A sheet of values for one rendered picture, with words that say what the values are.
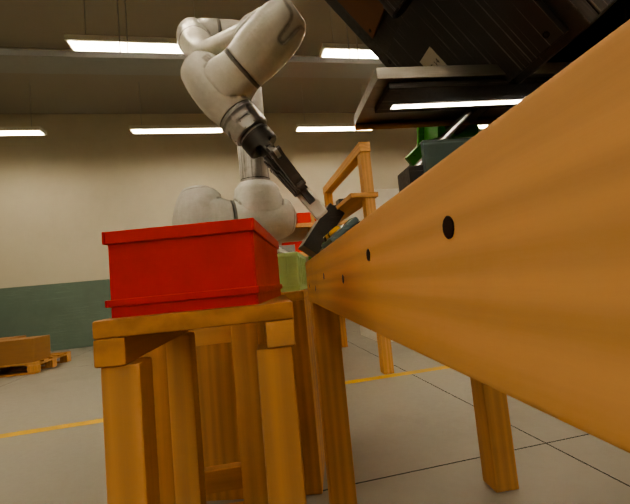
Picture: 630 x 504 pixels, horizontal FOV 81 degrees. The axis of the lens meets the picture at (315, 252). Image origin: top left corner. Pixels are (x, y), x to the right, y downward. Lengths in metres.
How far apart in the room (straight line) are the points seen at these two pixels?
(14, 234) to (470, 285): 8.84
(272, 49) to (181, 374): 0.69
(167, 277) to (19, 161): 8.72
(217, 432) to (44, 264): 7.28
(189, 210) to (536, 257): 1.05
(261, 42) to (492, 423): 1.43
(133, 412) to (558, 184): 0.52
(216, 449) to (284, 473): 1.15
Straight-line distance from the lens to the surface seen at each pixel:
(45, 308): 8.62
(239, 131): 0.83
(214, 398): 1.64
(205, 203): 1.17
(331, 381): 1.38
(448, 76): 0.65
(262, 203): 1.20
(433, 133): 0.86
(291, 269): 1.61
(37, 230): 8.79
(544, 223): 0.19
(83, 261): 8.40
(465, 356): 0.27
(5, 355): 6.19
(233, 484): 1.45
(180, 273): 0.54
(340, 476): 1.49
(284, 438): 0.55
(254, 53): 0.85
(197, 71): 0.89
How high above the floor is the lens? 0.82
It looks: 5 degrees up
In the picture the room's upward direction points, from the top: 6 degrees counter-clockwise
